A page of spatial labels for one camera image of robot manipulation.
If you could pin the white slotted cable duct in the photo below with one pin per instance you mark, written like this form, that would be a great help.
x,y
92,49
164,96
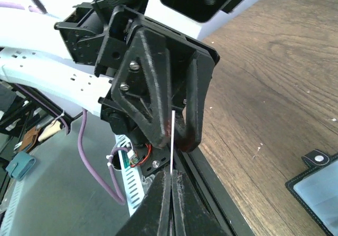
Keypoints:
x,y
59,196

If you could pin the black leather card holder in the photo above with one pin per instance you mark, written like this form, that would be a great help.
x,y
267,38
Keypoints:
x,y
315,189

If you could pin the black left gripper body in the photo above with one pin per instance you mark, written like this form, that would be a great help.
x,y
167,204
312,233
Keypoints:
x,y
101,37

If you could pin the teal card holder off table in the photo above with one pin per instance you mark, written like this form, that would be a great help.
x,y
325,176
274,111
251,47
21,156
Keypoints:
x,y
20,165

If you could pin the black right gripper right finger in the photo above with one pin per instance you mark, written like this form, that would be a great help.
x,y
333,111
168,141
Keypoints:
x,y
190,217

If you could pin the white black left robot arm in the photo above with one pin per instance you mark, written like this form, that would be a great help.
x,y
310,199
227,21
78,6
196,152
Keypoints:
x,y
34,54

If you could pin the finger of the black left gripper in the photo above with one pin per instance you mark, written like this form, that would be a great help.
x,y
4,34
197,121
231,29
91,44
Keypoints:
x,y
188,128
142,86

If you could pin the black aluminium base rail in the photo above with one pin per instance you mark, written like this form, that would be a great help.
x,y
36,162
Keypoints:
x,y
206,186

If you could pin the brown leather pouch off table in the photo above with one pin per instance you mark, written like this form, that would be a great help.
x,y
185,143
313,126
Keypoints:
x,y
29,140

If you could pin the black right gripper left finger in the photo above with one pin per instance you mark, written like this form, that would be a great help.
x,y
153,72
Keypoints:
x,y
152,216

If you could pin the solid red credit card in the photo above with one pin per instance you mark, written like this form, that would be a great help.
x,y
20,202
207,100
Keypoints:
x,y
171,158

